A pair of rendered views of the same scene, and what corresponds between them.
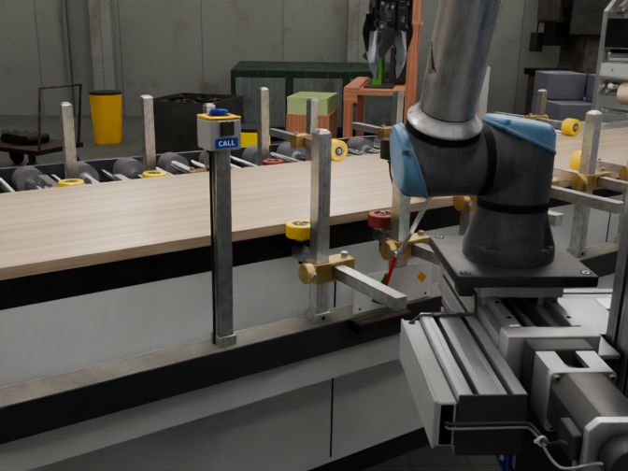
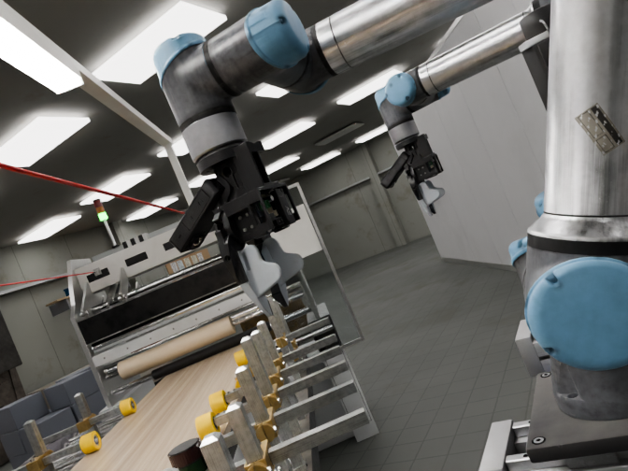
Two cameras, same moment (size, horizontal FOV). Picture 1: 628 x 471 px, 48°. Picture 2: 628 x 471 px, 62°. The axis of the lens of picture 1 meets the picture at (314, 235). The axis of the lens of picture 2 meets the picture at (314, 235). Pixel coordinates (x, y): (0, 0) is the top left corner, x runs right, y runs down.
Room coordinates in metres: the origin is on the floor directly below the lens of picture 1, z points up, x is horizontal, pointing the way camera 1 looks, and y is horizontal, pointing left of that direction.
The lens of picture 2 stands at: (1.04, 0.39, 1.37)
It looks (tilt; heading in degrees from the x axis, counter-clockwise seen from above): 0 degrees down; 301
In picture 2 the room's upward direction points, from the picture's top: 23 degrees counter-clockwise
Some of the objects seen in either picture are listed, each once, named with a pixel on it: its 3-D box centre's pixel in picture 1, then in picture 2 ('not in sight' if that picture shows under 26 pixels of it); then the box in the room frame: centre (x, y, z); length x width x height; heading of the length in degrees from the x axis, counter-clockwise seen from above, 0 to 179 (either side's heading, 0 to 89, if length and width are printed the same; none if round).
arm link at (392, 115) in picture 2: not in sight; (393, 107); (1.48, -0.98, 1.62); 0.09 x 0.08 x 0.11; 176
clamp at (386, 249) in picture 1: (404, 247); not in sight; (1.78, -0.24, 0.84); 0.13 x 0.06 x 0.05; 123
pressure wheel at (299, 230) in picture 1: (300, 242); not in sight; (1.78, 0.03, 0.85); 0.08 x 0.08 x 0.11
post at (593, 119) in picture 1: (584, 187); (274, 406); (2.18, -0.85, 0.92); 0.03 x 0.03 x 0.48; 33
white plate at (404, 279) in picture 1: (393, 287); not in sight; (1.73, -0.21, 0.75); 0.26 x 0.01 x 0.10; 123
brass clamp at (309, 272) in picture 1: (326, 269); not in sight; (1.65, -0.03, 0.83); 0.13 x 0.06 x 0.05; 123
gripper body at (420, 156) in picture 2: not in sight; (418, 160); (1.48, -0.98, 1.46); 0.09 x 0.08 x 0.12; 3
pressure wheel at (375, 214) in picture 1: (381, 231); not in sight; (1.89, -0.19, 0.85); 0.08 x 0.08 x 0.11
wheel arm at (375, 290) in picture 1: (343, 275); not in sight; (1.61, -0.07, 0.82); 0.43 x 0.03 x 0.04; 33
